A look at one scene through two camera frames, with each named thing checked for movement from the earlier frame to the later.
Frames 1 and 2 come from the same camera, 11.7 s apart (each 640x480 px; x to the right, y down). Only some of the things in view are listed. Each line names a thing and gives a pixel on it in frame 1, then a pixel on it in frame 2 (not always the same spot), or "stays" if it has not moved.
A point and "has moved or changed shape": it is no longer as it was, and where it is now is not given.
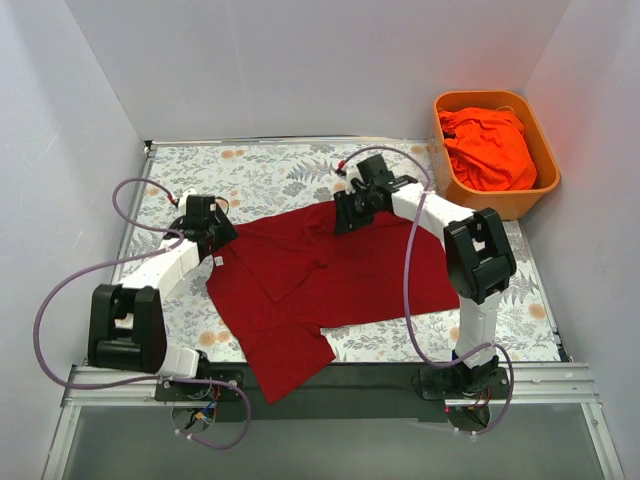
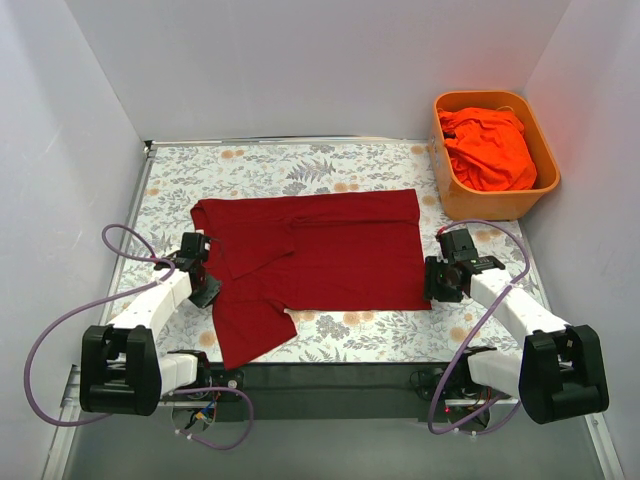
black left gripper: [223, 235] to [204, 291]
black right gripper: [345, 215] to [435, 284]
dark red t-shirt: [288, 273] has moved or changed shape
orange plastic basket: [493, 150] stays
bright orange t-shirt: [486, 149] stays
